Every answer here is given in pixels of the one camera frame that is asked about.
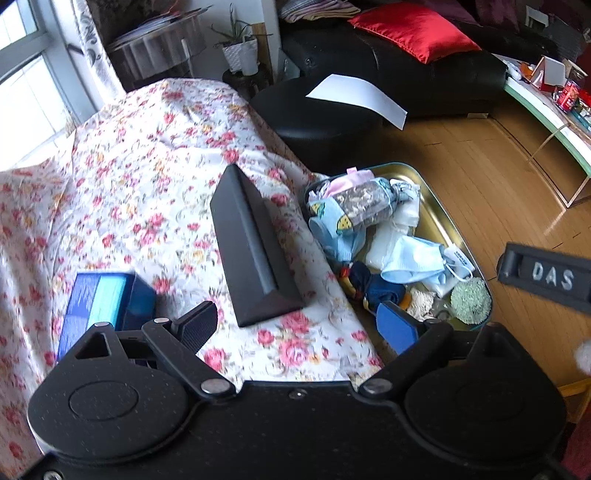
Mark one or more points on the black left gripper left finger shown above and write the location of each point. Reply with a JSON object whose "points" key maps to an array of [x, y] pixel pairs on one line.
{"points": [[175, 344]]}

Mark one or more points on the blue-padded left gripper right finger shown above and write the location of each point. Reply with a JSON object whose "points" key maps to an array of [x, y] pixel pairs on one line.
{"points": [[419, 348]]}

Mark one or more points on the dark colourful cloth bundle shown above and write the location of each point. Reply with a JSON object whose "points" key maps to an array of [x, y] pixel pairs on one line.
{"points": [[369, 289]]}

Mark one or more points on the green round sponge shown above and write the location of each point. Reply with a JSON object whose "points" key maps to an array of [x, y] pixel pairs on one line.
{"points": [[471, 301]]}

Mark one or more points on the blue Tempo tissue box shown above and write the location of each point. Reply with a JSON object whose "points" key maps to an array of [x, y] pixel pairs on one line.
{"points": [[124, 300]]}

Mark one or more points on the blue face mask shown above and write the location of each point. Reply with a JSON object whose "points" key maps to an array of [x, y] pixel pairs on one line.
{"points": [[415, 260]]}

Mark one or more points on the clear tissue pack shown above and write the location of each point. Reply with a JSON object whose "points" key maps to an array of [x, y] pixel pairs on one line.
{"points": [[382, 245]]}

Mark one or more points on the cartoon print drawstring pouch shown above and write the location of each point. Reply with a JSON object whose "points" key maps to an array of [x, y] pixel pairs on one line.
{"points": [[339, 238]]}

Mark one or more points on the pink cloth pouch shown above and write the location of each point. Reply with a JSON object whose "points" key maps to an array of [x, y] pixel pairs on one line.
{"points": [[352, 178]]}

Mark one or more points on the white tissue pack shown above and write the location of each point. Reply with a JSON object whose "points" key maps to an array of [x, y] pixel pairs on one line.
{"points": [[407, 212]]}

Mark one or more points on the grey patterned cloth roll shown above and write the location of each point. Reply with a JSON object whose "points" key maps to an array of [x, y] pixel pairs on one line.
{"points": [[368, 204]]}

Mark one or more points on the gold metal tray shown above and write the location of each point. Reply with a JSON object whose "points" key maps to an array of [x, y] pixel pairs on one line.
{"points": [[435, 225]]}

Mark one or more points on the black triangular box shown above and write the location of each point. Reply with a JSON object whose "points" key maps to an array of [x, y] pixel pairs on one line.
{"points": [[259, 280]]}

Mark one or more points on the floral bed sheet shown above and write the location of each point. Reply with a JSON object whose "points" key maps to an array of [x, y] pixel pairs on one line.
{"points": [[130, 192]]}

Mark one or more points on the white paper sheet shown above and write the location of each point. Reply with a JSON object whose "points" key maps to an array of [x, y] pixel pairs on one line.
{"points": [[360, 93]]}

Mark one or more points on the red satin cushion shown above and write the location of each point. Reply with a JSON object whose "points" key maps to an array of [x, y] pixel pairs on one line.
{"points": [[418, 30]]}

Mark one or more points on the glass side table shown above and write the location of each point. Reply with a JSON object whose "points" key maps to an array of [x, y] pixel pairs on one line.
{"points": [[163, 47]]}

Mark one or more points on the potted plant white pot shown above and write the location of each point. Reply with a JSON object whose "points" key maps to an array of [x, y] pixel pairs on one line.
{"points": [[240, 44]]}

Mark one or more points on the patterned curtain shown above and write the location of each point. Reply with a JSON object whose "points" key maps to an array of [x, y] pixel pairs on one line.
{"points": [[101, 70]]}

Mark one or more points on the black leather sofa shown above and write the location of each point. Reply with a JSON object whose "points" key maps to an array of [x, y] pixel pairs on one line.
{"points": [[319, 132]]}

